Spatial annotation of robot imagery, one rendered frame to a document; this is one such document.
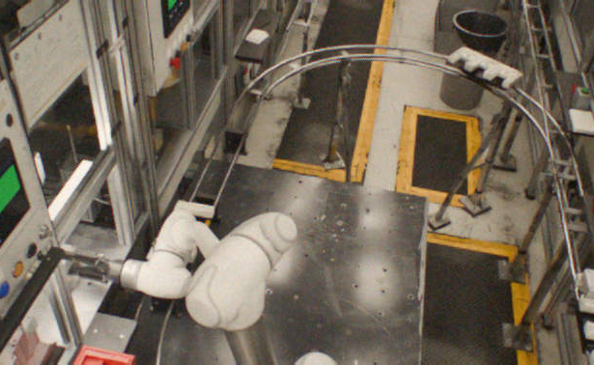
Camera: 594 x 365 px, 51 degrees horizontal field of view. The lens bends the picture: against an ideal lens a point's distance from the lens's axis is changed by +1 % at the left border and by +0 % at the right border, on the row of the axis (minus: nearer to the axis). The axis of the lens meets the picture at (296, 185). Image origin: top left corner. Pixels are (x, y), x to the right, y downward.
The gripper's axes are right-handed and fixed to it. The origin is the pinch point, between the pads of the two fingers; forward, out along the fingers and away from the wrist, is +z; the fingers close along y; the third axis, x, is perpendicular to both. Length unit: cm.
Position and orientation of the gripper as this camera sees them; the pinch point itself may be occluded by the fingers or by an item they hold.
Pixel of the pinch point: (64, 260)
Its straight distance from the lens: 211.6
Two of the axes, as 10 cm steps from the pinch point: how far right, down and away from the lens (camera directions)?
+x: -2.0, 6.5, -7.3
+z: -9.8, -1.8, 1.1
